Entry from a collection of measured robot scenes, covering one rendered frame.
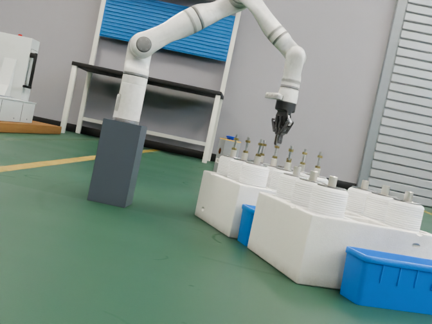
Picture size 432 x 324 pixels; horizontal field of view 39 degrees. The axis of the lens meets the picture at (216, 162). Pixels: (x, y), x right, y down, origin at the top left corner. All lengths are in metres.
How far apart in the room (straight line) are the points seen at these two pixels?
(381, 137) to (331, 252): 5.67
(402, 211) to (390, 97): 5.57
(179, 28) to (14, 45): 3.48
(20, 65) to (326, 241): 4.33
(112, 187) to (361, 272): 1.04
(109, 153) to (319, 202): 0.89
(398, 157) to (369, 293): 5.78
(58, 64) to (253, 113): 2.35
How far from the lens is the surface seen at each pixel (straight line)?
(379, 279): 1.54
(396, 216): 1.74
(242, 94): 7.19
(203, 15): 2.30
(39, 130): 5.72
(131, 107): 2.24
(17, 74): 5.60
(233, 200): 2.06
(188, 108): 7.21
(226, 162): 2.30
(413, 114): 7.32
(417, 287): 1.61
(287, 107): 2.25
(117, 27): 7.30
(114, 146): 2.23
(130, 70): 2.25
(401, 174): 7.32
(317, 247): 1.59
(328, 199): 1.61
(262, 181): 2.10
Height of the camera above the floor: 0.33
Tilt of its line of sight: 3 degrees down
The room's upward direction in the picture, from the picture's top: 12 degrees clockwise
